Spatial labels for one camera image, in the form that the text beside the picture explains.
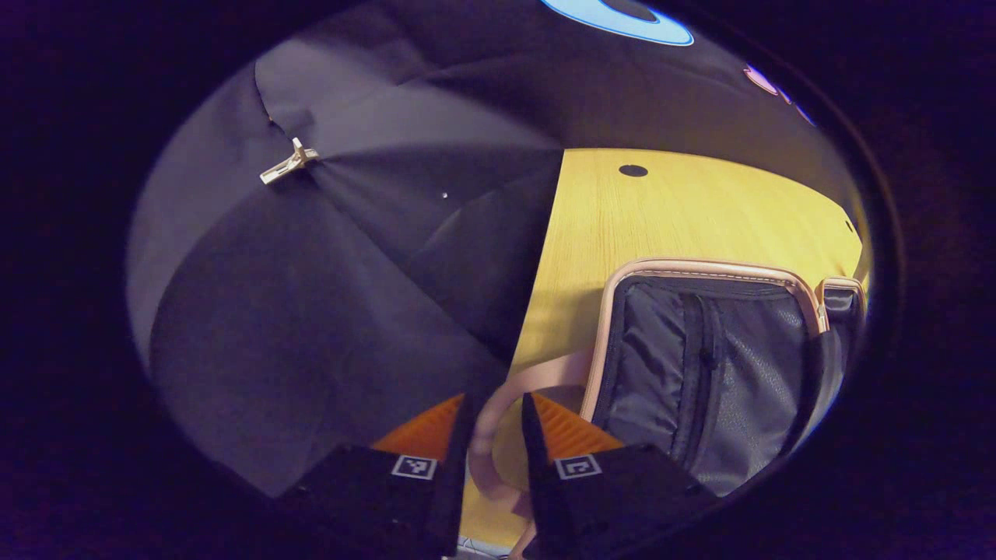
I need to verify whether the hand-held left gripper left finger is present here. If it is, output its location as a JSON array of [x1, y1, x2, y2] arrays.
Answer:
[[280, 393, 475, 560]]

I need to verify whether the white plastic clip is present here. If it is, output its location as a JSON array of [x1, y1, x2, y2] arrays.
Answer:
[[259, 138, 320, 186]]

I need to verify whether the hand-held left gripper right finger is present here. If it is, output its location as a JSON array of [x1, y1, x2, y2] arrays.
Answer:
[[520, 392, 717, 560]]

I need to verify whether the black backdrop cloth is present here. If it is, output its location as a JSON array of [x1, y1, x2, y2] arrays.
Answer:
[[124, 0, 864, 499]]

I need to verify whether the pink suitcase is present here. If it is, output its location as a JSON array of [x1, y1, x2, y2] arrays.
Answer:
[[467, 257, 869, 560]]

